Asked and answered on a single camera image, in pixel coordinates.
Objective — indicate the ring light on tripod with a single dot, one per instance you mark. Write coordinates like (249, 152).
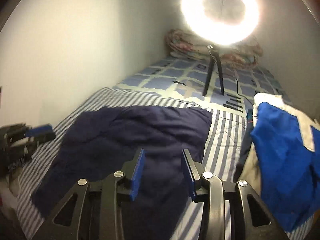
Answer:
(221, 22)

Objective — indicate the left gloved hand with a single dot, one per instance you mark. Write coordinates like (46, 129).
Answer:
(14, 183)

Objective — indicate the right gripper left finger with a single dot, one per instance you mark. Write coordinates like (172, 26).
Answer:
(133, 172)

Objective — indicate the dark teal garment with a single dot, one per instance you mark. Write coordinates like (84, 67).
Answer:
(248, 158)

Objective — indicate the blue checkered blanket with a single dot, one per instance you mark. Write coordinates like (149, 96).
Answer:
(185, 79)

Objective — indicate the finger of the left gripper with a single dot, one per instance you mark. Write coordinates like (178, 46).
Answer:
(41, 138)
(39, 130)

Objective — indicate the blue and white garment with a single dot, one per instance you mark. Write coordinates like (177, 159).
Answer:
(286, 142)

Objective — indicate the folded floral quilt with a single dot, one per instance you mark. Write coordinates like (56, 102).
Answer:
(188, 45)

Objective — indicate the navy blue puffer jacket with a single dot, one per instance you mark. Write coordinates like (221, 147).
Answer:
(98, 144)

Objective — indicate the striped blue white bedsheet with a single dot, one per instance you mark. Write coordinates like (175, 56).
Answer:
(222, 147)

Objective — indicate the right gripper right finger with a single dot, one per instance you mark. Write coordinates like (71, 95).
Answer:
(192, 171)

